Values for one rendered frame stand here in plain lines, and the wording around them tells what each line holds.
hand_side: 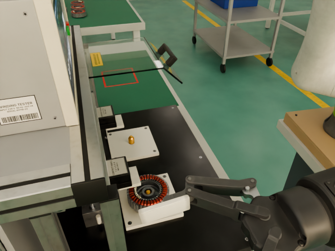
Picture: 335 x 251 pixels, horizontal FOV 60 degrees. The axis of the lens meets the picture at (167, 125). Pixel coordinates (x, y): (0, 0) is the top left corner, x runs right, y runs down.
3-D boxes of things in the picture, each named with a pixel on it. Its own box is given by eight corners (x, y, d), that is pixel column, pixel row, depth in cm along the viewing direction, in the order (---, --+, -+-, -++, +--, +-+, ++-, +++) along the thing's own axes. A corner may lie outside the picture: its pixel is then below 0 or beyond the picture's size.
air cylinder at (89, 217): (102, 199, 79) (100, 186, 76) (106, 222, 74) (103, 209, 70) (83, 204, 78) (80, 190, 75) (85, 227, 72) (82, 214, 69)
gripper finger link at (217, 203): (268, 219, 35) (270, 209, 36) (183, 189, 39) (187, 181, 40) (263, 233, 38) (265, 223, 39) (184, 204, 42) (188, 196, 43)
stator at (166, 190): (159, 177, 84) (159, 168, 82) (176, 206, 76) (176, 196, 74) (122, 189, 81) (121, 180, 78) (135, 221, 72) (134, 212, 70)
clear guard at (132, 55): (160, 52, 102) (160, 35, 98) (182, 83, 83) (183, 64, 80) (64, 63, 94) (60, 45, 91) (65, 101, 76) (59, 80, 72)
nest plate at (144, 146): (148, 128, 105) (148, 125, 104) (159, 155, 94) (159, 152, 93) (106, 135, 102) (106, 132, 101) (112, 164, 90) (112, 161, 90)
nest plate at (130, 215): (167, 175, 87) (167, 172, 86) (183, 216, 75) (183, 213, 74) (117, 186, 83) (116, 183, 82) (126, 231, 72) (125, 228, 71)
